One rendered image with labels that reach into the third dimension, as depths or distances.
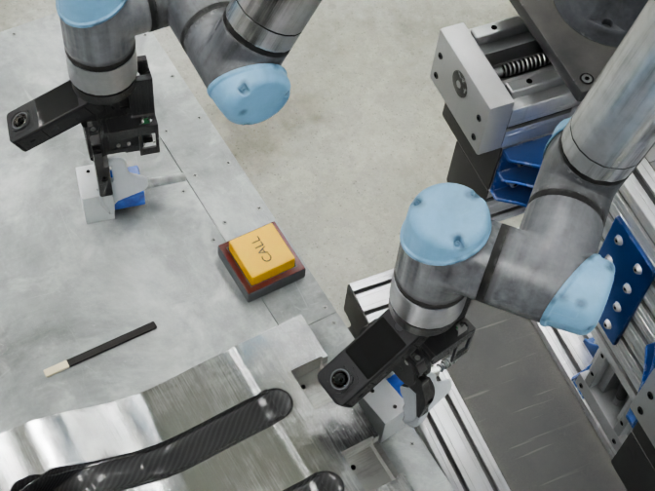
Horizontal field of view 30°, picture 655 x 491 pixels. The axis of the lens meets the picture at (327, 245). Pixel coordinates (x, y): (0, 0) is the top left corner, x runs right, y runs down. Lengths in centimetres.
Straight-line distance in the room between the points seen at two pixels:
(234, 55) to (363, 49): 164
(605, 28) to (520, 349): 86
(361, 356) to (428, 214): 22
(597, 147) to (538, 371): 109
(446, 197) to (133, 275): 53
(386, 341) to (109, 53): 41
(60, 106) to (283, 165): 125
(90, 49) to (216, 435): 42
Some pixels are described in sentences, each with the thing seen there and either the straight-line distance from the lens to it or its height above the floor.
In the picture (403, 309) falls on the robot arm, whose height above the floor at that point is 107.
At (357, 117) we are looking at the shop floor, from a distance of 269.
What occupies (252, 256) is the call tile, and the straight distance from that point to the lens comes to 147.
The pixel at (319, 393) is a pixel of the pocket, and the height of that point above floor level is 86.
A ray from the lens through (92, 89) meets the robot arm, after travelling 134.
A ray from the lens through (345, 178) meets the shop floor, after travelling 259.
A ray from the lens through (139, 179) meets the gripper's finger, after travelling 147.
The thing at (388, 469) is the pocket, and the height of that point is 87.
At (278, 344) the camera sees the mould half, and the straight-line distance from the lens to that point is 135.
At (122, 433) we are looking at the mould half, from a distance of 130.
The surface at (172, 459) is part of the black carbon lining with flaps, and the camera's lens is 130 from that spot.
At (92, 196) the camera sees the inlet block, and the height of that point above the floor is 85.
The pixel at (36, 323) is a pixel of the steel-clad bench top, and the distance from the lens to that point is 148.
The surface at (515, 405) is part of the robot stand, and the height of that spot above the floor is 21.
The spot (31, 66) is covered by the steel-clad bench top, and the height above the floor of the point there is 80.
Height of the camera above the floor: 208
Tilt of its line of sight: 57 degrees down
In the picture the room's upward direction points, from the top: 8 degrees clockwise
